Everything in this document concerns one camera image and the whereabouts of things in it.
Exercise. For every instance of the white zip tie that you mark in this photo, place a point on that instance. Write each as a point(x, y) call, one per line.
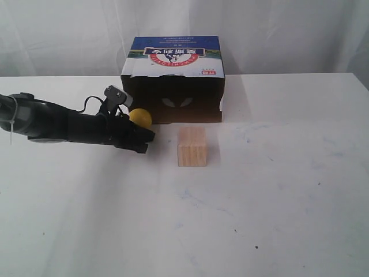
point(13, 119)

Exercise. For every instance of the light wooden cube block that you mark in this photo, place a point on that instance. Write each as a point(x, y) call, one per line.
point(192, 146)

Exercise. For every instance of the yellow tennis ball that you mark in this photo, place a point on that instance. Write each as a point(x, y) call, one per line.
point(141, 117)

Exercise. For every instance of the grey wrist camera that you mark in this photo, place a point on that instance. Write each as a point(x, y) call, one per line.
point(116, 97)

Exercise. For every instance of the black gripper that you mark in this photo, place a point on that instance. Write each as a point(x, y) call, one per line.
point(121, 130)

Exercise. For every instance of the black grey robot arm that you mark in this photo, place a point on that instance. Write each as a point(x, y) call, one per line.
point(46, 122)

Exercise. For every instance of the blue white cardboard box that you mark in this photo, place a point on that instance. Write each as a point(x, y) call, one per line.
point(177, 79)

